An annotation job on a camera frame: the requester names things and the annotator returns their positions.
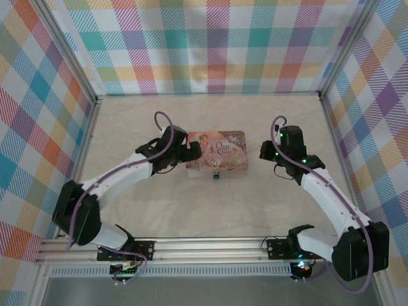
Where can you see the pink decorated tin box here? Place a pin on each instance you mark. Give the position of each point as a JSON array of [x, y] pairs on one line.
[[223, 153]]

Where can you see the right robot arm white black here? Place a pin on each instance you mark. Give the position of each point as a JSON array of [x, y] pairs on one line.
[[328, 197]]

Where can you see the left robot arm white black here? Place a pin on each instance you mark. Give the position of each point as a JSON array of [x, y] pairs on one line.
[[111, 178]]

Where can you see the small blue padlock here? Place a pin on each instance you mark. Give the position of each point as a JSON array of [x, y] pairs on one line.
[[216, 176]]

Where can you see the plaid backdrop cloth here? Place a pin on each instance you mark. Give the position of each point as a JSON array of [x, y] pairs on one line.
[[204, 48], [32, 111], [382, 111]]

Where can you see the circuit board with lit LEDs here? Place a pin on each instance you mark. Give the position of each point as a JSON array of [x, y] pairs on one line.
[[302, 267]]

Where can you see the green circuit board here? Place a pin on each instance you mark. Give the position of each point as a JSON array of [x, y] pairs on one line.
[[124, 269]]

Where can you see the grey metal panel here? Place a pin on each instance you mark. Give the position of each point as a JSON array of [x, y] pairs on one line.
[[207, 291]]

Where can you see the aluminium side floor rail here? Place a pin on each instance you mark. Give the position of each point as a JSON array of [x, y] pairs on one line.
[[91, 127], [331, 127]]

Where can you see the aluminium front frame rail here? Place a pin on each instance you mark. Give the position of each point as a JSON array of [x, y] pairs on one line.
[[207, 248]]

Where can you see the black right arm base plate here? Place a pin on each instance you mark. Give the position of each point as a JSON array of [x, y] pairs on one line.
[[277, 248]]

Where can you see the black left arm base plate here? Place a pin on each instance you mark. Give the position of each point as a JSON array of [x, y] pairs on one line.
[[146, 250]]

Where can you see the aluminium frame post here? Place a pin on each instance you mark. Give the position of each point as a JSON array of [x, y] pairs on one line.
[[68, 60], [345, 48]]

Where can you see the aluminium lower frame leg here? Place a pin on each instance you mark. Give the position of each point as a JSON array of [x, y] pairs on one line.
[[38, 287], [382, 287]]

